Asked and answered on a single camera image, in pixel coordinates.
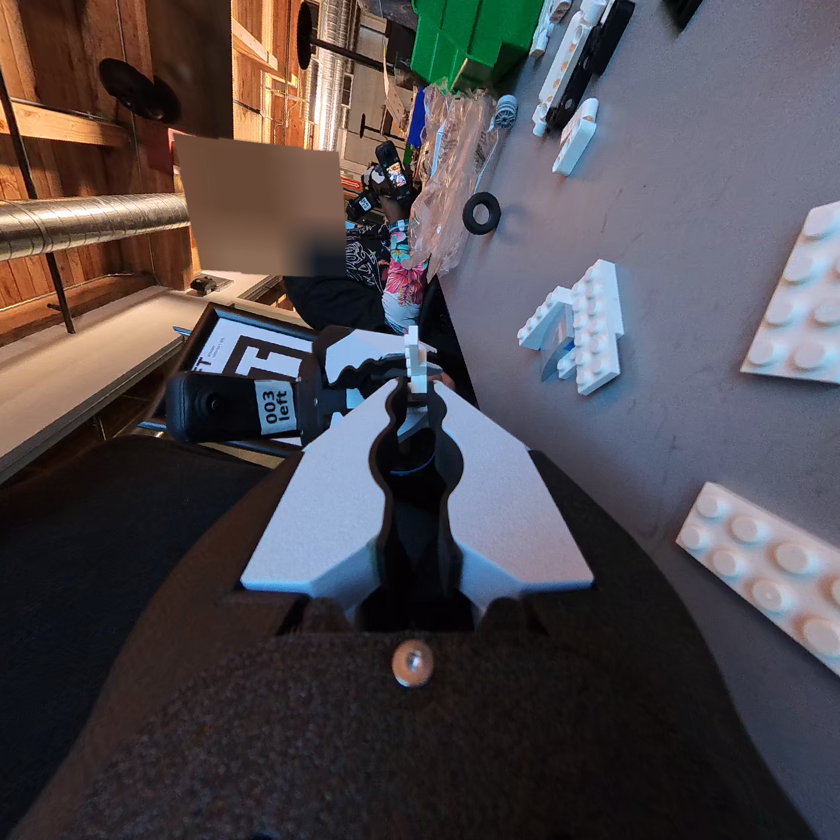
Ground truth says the person's torso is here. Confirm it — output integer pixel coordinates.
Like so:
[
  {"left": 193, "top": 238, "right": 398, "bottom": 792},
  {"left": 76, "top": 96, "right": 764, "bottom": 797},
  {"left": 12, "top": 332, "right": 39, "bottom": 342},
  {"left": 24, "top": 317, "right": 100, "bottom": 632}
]
[{"left": 0, "top": 433, "right": 290, "bottom": 837}]

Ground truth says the green storage bin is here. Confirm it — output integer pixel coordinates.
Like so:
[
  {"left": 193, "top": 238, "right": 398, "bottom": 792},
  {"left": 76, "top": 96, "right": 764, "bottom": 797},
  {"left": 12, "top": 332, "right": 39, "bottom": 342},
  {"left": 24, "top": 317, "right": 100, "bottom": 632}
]
[{"left": 410, "top": 0, "right": 546, "bottom": 93}]

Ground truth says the black lego beam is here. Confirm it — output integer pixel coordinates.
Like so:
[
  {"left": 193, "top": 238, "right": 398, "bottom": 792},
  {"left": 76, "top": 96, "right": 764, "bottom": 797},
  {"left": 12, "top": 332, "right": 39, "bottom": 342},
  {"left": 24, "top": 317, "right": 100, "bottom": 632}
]
[{"left": 546, "top": 0, "right": 636, "bottom": 130}]

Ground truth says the thin white lego plate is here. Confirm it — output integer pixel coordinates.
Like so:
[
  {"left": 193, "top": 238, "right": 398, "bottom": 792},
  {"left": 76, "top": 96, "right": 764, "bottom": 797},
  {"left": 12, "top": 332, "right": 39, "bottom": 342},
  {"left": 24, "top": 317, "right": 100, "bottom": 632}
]
[{"left": 402, "top": 323, "right": 429, "bottom": 395}]

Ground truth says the silver air duct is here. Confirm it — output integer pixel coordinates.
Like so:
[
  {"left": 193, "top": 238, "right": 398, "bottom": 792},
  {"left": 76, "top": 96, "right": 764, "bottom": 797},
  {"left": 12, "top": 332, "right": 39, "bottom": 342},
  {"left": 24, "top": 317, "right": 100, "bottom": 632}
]
[{"left": 0, "top": 192, "right": 191, "bottom": 263}]

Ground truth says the white medium lego beam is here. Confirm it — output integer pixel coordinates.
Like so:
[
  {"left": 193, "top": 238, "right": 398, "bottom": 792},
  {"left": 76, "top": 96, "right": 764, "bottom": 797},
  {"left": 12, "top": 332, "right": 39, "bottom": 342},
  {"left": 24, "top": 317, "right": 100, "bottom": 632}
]
[{"left": 533, "top": 0, "right": 608, "bottom": 137}]

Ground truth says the white curved panel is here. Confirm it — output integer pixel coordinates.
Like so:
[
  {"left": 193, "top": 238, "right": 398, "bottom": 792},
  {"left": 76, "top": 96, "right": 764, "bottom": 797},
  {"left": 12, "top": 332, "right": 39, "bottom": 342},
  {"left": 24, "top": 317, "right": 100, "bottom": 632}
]
[{"left": 381, "top": 62, "right": 413, "bottom": 122}]

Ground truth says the black lego tyre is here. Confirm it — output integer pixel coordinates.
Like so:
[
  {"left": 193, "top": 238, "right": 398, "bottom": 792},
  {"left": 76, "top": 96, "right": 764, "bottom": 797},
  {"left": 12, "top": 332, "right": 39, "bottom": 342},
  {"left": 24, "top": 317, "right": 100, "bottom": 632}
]
[{"left": 462, "top": 192, "right": 504, "bottom": 235}]

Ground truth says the grey side table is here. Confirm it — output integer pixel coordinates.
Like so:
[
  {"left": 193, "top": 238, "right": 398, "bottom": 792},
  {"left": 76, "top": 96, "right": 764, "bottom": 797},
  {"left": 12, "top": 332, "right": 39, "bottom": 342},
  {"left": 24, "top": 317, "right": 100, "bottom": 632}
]
[{"left": 0, "top": 272, "right": 283, "bottom": 487}]

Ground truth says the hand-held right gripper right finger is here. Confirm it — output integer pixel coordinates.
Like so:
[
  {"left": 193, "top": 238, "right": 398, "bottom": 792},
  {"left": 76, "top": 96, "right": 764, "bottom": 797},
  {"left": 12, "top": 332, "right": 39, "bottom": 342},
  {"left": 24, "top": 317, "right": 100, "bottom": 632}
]
[{"left": 427, "top": 379, "right": 596, "bottom": 611}]

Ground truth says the framed marker sign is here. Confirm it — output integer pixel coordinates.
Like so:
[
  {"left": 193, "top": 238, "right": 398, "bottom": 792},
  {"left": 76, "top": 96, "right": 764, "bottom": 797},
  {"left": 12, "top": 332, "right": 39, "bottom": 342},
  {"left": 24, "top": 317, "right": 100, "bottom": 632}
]
[{"left": 180, "top": 305, "right": 336, "bottom": 447}]

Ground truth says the clear plastic bag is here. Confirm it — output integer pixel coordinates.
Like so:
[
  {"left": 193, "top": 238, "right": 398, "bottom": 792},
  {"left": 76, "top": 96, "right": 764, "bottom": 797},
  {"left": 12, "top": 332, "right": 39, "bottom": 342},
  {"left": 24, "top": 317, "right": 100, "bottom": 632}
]
[{"left": 413, "top": 85, "right": 508, "bottom": 277}]

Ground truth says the long white lego plate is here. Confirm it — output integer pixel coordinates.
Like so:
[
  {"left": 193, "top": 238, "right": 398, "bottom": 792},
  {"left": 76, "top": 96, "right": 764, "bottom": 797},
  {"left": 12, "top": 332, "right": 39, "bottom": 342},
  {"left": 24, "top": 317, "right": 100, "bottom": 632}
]
[{"left": 742, "top": 200, "right": 840, "bottom": 385}]

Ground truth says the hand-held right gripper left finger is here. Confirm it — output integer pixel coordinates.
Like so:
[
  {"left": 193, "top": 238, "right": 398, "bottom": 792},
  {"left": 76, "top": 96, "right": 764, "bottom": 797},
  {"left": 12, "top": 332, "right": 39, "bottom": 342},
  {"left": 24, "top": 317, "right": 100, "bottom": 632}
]
[{"left": 239, "top": 377, "right": 411, "bottom": 624}]

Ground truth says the white blue lego assembly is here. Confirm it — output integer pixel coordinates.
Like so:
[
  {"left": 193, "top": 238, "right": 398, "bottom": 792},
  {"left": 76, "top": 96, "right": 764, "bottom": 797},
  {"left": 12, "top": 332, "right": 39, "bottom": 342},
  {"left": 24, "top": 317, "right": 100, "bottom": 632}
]
[{"left": 518, "top": 259, "right": 624, "bottom": 396}]

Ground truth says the short white lego plate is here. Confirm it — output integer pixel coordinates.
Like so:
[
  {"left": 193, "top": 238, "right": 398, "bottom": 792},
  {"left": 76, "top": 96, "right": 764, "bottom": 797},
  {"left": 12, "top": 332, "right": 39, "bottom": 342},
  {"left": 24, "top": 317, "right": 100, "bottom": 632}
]
[{"left": 676, "top": 482, "right": 840, "bottom": 677}]

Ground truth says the black pole stand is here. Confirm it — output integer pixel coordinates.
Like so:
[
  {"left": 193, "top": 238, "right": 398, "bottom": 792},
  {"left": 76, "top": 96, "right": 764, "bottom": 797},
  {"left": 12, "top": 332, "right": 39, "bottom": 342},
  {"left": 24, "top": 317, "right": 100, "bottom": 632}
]
[
  {"left": 98, "top": 58, "right": 182, "bottom": 126},
  {"left": 298, "top": 3, "right": 421, "bottom": 70}
]

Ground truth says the cluster of white lego pieces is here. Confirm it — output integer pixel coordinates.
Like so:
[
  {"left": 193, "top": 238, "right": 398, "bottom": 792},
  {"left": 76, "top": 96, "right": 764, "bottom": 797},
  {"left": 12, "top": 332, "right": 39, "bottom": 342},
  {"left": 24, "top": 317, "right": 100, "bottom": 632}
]
[{"left": 528, "top": 0, "right": 572, "bottom": 56}]

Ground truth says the white short lego beam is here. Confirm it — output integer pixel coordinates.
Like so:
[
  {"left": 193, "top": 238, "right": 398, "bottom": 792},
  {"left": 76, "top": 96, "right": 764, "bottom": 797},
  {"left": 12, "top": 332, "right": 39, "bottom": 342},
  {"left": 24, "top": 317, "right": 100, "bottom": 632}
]
[{"left": 553, "top": 97, "right": 599, "bottom": 177}]

